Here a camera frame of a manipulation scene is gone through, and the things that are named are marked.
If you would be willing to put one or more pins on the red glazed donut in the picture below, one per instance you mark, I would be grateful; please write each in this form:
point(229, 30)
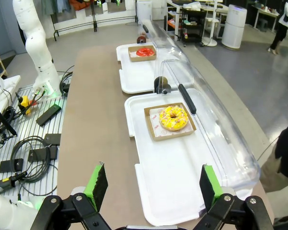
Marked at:
point(144, 53)

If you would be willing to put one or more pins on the white air purifier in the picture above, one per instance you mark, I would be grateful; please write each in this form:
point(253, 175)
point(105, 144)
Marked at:
point(234, 28)

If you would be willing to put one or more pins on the cardboard box of yellow donut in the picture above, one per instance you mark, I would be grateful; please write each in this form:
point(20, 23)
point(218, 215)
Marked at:
point(150, 127)

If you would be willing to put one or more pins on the bystander in black clothes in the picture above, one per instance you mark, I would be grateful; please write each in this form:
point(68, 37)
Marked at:
point(280, 31)

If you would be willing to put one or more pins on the black rectangular plate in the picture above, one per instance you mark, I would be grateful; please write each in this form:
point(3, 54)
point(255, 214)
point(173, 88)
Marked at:
point(48, 115)
point(52, 138)
point(38, 155)
point(8, 165)

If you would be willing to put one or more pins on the yellow emergency stop box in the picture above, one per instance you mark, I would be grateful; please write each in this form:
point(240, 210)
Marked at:
point(25, 101)

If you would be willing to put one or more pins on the black clothes rack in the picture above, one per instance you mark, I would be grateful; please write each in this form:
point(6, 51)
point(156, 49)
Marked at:
point(95, 21)

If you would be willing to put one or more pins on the clear display case lid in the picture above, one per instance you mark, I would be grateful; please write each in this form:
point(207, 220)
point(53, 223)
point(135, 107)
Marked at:
point(220, 124)
point(165, 38)

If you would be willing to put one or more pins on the white display case base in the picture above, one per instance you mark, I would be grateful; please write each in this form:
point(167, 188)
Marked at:
point(134, 79)
point(170, 172)

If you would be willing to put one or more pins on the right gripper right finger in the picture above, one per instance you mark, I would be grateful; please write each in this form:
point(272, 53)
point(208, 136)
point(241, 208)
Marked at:
point(206, 189)

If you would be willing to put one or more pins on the black utility cart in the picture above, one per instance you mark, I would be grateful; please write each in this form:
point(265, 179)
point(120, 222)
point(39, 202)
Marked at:
point(194, 19)

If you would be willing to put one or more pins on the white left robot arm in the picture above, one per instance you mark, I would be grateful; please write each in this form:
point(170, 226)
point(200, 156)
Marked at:
point(36, 48)

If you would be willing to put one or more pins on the white tall appliance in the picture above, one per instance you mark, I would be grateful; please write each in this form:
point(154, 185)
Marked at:
point(144, 9)

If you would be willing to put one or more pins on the cardboard box of red donut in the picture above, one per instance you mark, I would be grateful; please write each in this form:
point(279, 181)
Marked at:
point(141, 59)

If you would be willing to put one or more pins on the yellow sprinkled donut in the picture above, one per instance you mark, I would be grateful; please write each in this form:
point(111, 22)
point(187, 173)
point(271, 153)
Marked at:
point(180, 122)

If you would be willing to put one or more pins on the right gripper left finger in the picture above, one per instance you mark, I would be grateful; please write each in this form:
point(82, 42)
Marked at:
point(99, 187)

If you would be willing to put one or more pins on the black tripod pole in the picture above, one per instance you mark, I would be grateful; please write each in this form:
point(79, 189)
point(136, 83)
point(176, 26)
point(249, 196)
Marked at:
point(2, 119)

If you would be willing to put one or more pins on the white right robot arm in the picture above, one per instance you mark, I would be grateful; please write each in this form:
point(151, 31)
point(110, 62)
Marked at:
point(4, 210)

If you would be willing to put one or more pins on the printed paper under yellow donut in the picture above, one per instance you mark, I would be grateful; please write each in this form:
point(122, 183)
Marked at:
point(156, 119)

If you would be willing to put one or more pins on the printed paper under red donut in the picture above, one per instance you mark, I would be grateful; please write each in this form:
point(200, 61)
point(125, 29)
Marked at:
point(133, 55)

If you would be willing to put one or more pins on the black connector with yellow band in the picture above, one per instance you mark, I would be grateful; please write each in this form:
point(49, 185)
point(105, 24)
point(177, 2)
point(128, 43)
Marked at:
point(4, 183)

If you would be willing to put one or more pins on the white equipment case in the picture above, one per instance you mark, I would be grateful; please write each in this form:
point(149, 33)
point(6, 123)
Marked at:
point(9, 83)

